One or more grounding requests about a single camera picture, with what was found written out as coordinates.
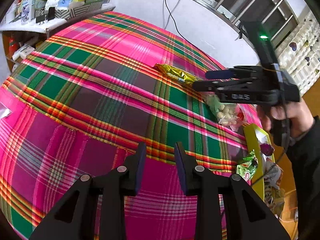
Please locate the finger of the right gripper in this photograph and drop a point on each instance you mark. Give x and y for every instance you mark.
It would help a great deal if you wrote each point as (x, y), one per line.
(225, 73)
(217, 84)

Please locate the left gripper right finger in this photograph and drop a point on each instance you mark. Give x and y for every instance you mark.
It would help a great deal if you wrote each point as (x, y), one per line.
(246, 215)

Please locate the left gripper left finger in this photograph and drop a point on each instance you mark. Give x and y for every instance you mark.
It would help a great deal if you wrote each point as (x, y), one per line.
(73, 216)

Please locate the clear bag peanuts green label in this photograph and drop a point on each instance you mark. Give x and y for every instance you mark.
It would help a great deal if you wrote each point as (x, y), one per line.
(229, 115)

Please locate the green snack packet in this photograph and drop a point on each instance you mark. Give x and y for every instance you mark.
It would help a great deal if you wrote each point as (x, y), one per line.
(247, 166)

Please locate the gold candy bar wrapper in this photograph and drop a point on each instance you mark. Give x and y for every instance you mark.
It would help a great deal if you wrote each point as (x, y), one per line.
(177, 74)

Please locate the purple snack packet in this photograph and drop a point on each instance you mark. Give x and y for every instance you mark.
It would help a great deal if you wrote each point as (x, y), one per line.
(266, 149)

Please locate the person's right hand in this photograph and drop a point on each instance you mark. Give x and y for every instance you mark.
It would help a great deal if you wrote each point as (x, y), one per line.
(298, 112)

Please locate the heart pattern curtain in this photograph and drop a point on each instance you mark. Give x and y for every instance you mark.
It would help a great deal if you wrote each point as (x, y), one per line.
(298, 54)

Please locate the white tray green rim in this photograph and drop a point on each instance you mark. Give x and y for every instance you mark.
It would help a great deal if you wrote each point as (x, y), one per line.
(254, 137)

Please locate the barred window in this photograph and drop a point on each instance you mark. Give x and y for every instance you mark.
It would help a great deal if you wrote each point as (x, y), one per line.
(276, 16)

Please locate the pink plaid tablecloth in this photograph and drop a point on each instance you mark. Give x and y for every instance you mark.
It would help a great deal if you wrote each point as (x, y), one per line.
(84, 100)

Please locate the striped black white box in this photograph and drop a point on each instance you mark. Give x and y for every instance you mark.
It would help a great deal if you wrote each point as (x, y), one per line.
(66, 9)

